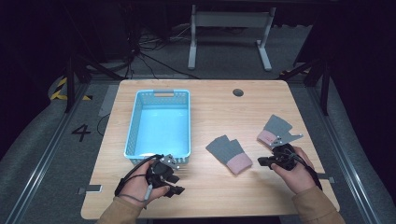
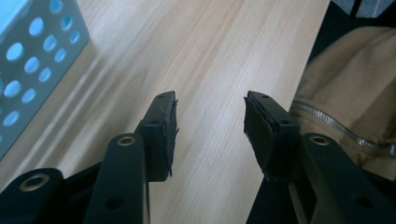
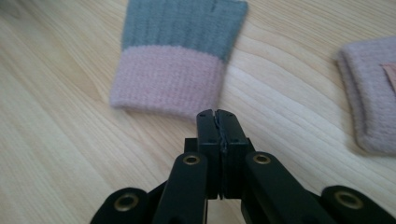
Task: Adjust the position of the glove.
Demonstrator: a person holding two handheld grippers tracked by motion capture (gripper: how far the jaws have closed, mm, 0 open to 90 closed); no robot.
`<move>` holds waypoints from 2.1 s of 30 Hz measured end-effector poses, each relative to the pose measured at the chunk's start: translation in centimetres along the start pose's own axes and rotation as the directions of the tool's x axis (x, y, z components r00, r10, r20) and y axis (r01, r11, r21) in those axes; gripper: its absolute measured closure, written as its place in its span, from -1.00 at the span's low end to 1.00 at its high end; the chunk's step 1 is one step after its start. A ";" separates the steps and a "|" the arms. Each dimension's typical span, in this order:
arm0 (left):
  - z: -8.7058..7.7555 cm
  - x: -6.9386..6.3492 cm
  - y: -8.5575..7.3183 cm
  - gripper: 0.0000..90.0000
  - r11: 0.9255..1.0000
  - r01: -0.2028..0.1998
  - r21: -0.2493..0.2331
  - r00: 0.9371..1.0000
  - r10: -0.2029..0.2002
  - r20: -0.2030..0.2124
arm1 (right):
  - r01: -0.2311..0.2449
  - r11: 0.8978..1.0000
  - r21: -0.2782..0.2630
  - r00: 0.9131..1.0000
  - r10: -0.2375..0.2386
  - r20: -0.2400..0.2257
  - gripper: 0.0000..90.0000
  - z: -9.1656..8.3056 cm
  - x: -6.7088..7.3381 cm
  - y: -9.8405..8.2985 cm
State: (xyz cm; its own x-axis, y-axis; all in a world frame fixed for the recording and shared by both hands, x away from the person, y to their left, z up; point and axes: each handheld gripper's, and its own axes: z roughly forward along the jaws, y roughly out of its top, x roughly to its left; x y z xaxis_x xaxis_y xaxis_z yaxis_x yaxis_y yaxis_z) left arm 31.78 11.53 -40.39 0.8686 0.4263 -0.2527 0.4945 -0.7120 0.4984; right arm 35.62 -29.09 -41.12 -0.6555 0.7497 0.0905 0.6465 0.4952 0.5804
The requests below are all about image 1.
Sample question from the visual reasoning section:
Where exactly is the light blue plastic basket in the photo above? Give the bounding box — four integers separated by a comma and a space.
123, 89, 191, 165

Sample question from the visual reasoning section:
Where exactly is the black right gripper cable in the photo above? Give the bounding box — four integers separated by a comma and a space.
283, 147, 323, 191

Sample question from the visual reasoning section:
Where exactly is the grey metal table frame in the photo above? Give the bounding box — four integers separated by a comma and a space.
187, 4, 277, 72

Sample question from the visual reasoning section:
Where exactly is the person's left hand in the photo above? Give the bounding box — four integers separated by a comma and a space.
118, 160, 171, 208

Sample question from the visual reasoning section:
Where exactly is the grey metal table bracket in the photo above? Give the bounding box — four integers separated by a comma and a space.
77, 184, 104, 195
317, 173, 336, 184

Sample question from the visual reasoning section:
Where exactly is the black metal stand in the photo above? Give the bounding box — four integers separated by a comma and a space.
279, 58, 332, 117
63, 53, 126, 114

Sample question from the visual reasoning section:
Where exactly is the thin black floor cable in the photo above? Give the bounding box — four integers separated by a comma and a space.
95, 113, 112, 137

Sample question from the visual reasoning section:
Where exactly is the yellow black floor tape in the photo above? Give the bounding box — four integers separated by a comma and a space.
49, 77, 93, 102

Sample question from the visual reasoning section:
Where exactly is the grey metal floor rail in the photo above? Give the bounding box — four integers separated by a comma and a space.
3, 83, 92, 224
306, 86, 383, 224

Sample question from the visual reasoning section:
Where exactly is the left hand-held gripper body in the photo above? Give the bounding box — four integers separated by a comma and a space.
145, 154, 182, 191

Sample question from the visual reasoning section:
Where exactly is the grey glove with pink cuff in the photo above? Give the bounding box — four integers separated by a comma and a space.
205, 134, 254, 176
256, 114, 294, 147

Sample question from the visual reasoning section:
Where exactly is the bundle of black floor cables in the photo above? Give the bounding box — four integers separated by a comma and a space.
123, 22, 201, 80

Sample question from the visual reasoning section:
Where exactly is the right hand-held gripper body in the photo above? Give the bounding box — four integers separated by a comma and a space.
268, 132, 304, 172

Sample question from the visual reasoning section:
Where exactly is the person's right hand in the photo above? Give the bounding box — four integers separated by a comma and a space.
270, 146, 318, 195

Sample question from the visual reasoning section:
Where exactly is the grey left gripper cable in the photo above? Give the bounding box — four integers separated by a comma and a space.
117, 183, 154, 210

